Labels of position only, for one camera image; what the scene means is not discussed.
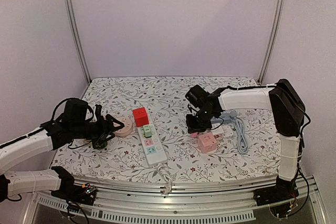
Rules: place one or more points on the green plug adapter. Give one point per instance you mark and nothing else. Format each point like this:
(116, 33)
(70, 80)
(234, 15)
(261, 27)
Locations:
(147, 131)

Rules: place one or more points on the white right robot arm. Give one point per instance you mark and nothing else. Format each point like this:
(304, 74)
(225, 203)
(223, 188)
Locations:
(280, 100)

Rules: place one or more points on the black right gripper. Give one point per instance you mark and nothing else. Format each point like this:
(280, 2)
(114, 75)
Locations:
(198, 123)

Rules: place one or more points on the white cube socket tiger print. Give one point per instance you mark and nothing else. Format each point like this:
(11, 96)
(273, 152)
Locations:
(223, 131)

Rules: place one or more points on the pink cube socket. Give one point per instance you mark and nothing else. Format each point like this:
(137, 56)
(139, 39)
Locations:
(207, 142)

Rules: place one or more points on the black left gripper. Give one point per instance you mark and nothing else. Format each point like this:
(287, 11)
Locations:
(105, 130)

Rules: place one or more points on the left aluminium frame post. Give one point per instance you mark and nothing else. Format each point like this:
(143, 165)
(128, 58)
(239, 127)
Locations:
(77, 41)

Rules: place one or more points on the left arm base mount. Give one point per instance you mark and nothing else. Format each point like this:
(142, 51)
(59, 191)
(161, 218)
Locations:
(82, 194)

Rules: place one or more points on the pink round socket base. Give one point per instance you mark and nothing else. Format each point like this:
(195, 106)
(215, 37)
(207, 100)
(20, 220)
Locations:
(127, 129)

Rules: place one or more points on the light blue power strip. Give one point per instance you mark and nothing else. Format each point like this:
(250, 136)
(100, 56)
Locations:
(222, 119)

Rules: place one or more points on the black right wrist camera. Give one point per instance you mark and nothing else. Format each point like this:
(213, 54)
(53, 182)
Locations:
(196, 96)

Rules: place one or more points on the red cube adapter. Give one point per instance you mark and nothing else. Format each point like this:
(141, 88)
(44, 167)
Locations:
(140, 117)

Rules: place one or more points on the light blue round plug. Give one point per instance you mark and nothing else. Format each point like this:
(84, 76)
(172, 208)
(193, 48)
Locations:
(233, 115)

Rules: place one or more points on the aluminium table edge rail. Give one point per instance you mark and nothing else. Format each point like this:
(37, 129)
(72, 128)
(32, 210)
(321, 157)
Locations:
(218, 202)

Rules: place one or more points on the floral tablecloth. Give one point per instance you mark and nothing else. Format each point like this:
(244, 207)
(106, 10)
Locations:
(164, 99)

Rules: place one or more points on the pink plug adapter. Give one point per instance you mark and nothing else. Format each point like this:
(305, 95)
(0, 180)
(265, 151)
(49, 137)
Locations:
(194, 135)

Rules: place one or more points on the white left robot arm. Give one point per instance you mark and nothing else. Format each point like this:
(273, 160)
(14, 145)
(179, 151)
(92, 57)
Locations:
(78, 121)

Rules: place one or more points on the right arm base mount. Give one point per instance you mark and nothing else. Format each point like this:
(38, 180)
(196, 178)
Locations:
(282, 190)

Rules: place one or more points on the aluminium frame post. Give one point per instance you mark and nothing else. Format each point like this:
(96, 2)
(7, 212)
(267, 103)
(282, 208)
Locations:
(271, 41)
(77, 41)

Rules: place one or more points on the white power strip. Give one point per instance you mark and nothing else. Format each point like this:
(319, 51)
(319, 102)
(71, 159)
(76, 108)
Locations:
(153, 148)

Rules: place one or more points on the right aluminium frame post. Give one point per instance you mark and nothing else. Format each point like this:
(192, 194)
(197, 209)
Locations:
(271, 41)

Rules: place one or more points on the dark green cube socket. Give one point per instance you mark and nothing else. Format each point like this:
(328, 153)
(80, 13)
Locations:
(99, 144)

